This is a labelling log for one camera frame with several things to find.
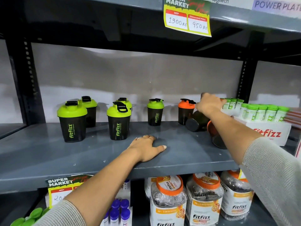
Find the person's left forearm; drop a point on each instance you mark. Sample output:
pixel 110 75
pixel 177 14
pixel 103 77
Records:
pixel 103 185

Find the person's left hand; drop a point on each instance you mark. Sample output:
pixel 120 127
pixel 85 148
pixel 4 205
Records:
pixel 143 149

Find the grey metal shelving rack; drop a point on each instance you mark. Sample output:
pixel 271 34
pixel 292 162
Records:
pixel 94 155

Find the person's right forearm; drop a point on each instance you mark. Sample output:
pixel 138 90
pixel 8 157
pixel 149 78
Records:
pixel 247 148

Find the black shaker bottle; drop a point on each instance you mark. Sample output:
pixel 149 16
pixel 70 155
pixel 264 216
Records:
pixel 195 122

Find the white display box red print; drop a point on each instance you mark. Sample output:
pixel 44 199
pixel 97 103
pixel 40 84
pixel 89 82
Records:
pixel 270 132

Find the orange lid shaker bottle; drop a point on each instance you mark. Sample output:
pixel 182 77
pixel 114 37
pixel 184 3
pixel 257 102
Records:
pixel 184 110
pixel 215 136

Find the stack of orange packets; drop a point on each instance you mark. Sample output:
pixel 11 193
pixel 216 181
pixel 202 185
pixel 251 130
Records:
pixel 294 117

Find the large green lid shaker bottle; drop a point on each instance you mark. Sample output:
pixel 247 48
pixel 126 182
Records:
pixel 119 122
pixel 72 122

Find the cluster of green caps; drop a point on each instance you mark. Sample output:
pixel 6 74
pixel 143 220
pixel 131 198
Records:
pixel 30 217

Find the purple shelf label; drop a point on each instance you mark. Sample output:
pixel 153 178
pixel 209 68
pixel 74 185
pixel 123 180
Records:
pixel 277 6

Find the white box red edge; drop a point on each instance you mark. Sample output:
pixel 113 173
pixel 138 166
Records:
pixel 298 149

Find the person's left thumb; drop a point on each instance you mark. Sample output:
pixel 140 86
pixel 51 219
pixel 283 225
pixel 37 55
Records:
pixel 160 148

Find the clear jar orange lid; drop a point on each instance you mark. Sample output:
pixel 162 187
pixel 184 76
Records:
pixel 236 197
pixel 148 185
pixel 204 197
pixel 167 200

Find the row of green cap tubes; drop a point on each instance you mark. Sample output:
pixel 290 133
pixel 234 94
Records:
pixel 256 111

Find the purple cap tube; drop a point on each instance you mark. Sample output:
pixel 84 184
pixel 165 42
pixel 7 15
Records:
pixel 106 218
pixel 125 216
pixel 124 203
pixel 115 204
pixel 114 216

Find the yellow green price tag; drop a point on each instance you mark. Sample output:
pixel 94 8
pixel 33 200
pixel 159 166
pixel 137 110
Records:
pixel 187 17
pixel 58 188

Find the person's right hand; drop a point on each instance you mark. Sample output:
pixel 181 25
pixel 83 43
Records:
pixel 209 104

